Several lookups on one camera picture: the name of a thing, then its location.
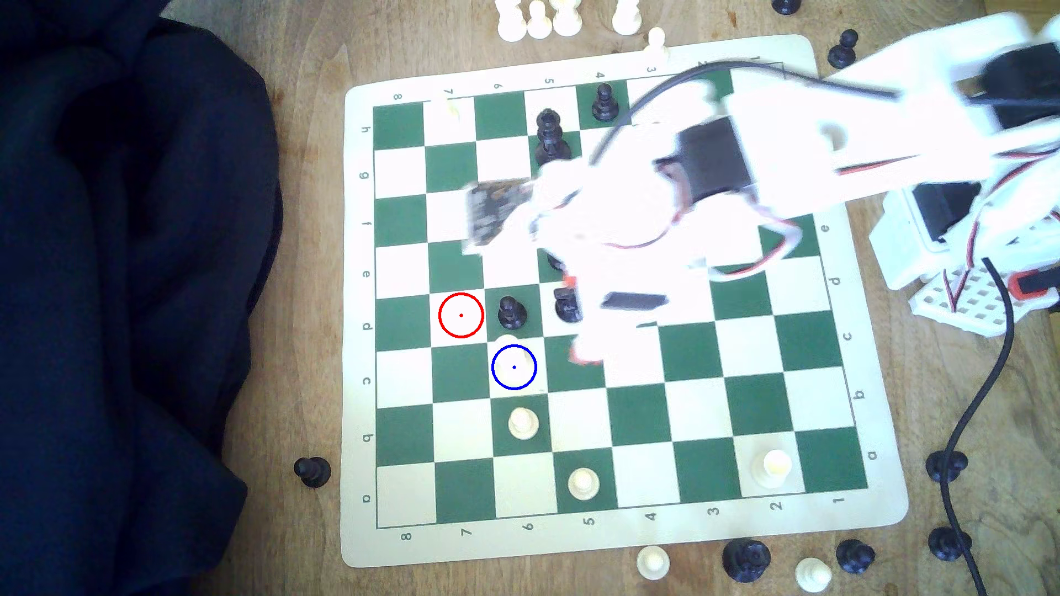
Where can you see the red black table clamp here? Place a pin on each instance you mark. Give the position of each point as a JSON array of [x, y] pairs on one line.
[[1031, 284]]

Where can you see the white chess piece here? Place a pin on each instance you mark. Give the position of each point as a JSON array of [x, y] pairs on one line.
[[511, 22], [627, 18], [567, 18], [539, 22], [508, 357]]

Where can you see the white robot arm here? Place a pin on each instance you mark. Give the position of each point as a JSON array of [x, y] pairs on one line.
[[869, 141]]

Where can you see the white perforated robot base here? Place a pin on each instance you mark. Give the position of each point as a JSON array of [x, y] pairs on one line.
[[969, 306]]

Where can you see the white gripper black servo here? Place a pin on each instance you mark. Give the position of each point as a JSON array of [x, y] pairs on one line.
[[632, 302]]

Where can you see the black chess bishop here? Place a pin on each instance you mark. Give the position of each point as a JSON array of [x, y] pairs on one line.
[[555, 263]]

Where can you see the dark navy cloth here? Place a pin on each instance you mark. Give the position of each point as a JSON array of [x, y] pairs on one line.
[[124, 314]]

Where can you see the black chess knight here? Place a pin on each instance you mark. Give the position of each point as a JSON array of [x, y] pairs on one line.
[[565, 308]]

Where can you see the large black chess piece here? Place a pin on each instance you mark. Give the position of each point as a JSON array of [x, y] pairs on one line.
[[745, 560]]

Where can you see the green white chess mat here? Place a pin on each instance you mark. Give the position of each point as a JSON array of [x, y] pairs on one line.
[[712, 397]]

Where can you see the black chess pawn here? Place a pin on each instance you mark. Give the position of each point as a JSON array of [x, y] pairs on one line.
[[605, 103], [512, 313], [945, 466], [855, 556], [948, 544], [843, 51], [312, 472]]

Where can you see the tall black chess queen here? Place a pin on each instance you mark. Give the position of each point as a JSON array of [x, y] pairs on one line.
[[550, 141]]

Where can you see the white chess pawn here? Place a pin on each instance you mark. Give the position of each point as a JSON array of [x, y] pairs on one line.
[[584, 484], [656, 38], [652, 563], [813, 574], [523, 424], [448, 103], [773, 468]]

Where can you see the bare camera circuit board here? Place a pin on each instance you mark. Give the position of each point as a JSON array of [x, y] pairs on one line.
[[497, 213]]

